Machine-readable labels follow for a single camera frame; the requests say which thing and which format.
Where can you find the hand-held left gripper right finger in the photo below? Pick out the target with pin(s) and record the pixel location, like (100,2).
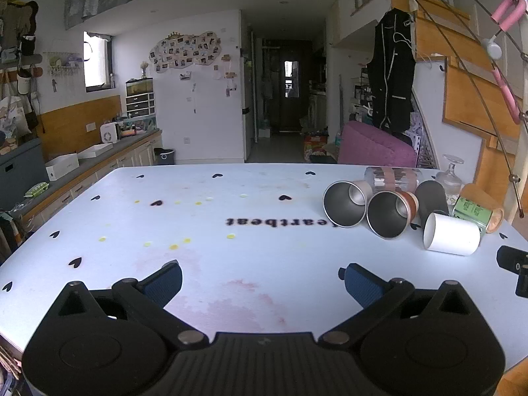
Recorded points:
(362,283)

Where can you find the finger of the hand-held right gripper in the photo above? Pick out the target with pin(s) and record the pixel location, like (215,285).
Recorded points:
(509,258)

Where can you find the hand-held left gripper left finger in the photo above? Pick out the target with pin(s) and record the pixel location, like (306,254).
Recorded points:
(165,282)

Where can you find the wooden cup with green label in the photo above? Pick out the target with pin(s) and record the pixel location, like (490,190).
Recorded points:
(478,210)

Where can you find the white cup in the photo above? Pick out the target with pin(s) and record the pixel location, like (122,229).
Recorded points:
(453,235)

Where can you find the steel cup with brown sleeve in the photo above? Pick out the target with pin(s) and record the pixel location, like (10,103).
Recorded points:
(387,216)

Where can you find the steel cup with beige sleeve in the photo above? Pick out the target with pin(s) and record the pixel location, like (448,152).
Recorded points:
(342,208)

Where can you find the black cup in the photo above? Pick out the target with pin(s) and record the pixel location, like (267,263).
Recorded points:
(431,200)

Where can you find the clear glass cup brown band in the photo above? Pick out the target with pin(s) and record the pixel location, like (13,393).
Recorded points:
(390,178)

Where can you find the clear glass goblet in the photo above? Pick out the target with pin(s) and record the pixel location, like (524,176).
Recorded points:
(449,179)

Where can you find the black trash bin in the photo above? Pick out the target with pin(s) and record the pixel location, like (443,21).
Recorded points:
(164,156)

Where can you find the purple armchair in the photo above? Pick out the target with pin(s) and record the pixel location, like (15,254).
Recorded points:
(373,146)

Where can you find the counter cabinet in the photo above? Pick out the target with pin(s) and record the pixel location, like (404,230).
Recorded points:
(82,169)

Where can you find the colourful cardboard box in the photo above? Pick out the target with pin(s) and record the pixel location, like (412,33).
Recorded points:
(315,145)

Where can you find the white flat tray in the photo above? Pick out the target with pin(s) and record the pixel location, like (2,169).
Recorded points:
(95,150)

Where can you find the white box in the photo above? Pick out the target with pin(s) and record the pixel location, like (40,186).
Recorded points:
(62,167)

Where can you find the green toy bus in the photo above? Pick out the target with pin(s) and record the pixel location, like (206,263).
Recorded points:
(37,189)

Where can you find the white air purifier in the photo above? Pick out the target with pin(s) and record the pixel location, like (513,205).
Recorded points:
(109,133)

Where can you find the grey drawer organizer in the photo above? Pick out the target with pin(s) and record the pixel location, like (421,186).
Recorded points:
(140,105)

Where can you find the dark grey storage box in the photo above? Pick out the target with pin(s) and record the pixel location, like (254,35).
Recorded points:
(20,167)

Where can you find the wooden staircase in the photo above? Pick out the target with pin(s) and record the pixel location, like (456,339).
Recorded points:
(466,74)

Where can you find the white refrigerator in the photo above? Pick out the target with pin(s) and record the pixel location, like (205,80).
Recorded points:
(247,107)

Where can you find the fish tank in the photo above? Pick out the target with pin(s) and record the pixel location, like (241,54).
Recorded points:
(139,86)

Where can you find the dark entrance door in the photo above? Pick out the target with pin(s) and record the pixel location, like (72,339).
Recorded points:
(291,90)

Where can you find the pink hoop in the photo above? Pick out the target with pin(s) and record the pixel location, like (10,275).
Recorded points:
(508,49)

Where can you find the black coat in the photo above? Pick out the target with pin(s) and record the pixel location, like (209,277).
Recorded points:
(392,74)

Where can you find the printed tote bag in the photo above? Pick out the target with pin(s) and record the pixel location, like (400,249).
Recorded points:
(14,113)

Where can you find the window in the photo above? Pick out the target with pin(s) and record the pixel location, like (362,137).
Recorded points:
(97,61)

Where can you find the photo collage board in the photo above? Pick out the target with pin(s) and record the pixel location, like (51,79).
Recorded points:
(183,51)

